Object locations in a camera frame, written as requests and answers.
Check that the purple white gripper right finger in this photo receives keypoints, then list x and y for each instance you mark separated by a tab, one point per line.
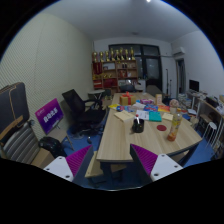
152	167

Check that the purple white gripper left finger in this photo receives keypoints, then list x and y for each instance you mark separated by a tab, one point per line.
72	167

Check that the wooden bench seat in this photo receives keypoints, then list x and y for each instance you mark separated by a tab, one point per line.
94	169

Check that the black backpack on floor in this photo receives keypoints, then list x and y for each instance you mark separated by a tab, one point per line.
53	146

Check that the red round coaster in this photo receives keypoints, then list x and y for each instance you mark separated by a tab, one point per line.
161	128

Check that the black cup with items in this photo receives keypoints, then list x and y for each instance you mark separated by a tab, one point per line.
138	125

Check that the long wooden table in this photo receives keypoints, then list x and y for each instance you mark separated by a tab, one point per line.
118	136

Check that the teal notebook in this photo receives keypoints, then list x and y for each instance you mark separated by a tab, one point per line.
155	117

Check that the black office chair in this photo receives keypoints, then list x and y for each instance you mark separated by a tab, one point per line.
87	114

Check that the clear bottle orange liquid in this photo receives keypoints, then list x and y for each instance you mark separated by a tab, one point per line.
175	124

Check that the white paper document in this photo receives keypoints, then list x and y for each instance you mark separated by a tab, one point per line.
142	114

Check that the striped grey cushion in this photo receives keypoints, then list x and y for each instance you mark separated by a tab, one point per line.
22	146

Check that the purple sign board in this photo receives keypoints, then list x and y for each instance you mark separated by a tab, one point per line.
49	115

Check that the beige paper sheet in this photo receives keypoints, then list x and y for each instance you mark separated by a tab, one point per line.
124	115

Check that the white stool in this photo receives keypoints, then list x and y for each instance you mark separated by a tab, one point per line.
210	131

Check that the yellow gift box red ribbon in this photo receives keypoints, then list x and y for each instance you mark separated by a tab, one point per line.
127	99

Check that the computer monitor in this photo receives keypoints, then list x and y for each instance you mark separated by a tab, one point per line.
194	85

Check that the wooden shelf with trophies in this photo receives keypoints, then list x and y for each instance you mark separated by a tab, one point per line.
114	68

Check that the white air conditioner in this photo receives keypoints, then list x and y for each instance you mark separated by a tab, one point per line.
178	51

